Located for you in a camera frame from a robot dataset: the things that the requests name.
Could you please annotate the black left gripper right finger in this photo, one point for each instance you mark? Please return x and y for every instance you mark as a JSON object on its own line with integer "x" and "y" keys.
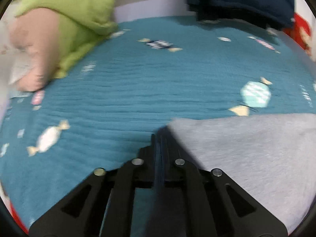
{"x": 214, "y": 204}

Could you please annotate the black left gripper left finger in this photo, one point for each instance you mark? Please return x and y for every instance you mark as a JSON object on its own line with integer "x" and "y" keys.
{"x": 102, "y": 204}

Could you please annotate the navy and grey sweatshirt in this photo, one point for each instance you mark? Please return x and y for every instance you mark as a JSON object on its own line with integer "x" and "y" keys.
{"x": 272, "y": 157}

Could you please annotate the teal candy-print bed sheet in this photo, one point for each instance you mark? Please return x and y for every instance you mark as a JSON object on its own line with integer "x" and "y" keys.
{"x": 110, "y": 103}

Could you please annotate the red patterned fabric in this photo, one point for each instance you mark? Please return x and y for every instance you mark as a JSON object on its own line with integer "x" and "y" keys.
{"x": 301, "y": 33}

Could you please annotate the dark blue puffer jacket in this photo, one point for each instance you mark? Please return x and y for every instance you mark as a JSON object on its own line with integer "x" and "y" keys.
{"x": 277, "y": 14}

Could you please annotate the white bed frame edge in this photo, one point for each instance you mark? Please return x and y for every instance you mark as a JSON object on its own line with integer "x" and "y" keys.
{"x": 151, "y": 9}

